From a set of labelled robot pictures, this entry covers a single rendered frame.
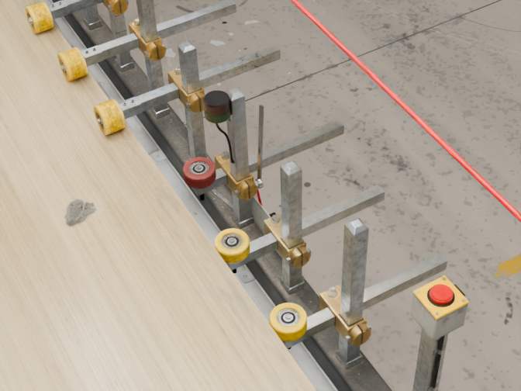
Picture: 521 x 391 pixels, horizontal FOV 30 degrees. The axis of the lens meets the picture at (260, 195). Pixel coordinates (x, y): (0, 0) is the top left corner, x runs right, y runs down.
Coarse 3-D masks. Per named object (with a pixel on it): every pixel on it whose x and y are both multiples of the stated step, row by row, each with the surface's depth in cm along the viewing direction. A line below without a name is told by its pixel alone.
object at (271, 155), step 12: (336, 120) 255; (312, 132) 252; (324, 132) 252; (336, 132) 254; (288, 144) 249; (300, 144) 250; (312, 144) 252; (252, 156) 247; (264, 156) 247; (276, 156) 248; (288, 156) 250; (252, 168) 246; (216, 180) 242; (204, 192) 242
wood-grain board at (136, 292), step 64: (0, 0) 291; (0, 64) 269; (0, 128) 251; (64, 128) 250; (128, 128) 250; (0, 192) 235; (64, 192) 234; (128, 192) 234; (0, 256) 221; (64, 256) 220; (128, 256) 220; (192, 256) 219; (0, 320) 208; (64, 320) 208; (128, 320) 207; (192, 320) 207; (256, 320) 206; (0, 384) 197; (64, 384) 197; (128, 384) 196; (192, 384) 196; (256, 384) 195
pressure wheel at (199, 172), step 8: (192, 160) 240; (200, 160) 240; (208, 160) 240; (184, 168) 238; (192, 168) 238; (200, 168) 237; (208, 168) 238; (184, 176) 238; (192, 176) 236; (200, 176) 236; (208, 176) 236; (192, 184) 237; (200, 184) 236; (208, 184) 237
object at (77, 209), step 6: (72, 204) 230; (78, 204) 231; (84, 204) 229; (90, 204) 230; (72, 210) 228; (78, 210) 229; (84, 210) 228; (90, 210) 229; (66, 216) 228; (72, 216) 227; (78, 216) 228; (84, 216) 228; (66, 222) 227; (72, 222) 226; (78, 222) 227
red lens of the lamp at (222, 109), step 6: (204, 96) 221; (228, 96) 221; (204, 102) 219; (228, 102) 220; (204, 108) 221; (210, 108) 219; (216, 108) 218; (222, 108) 219; (228, 108) 220; (216, 114) 220
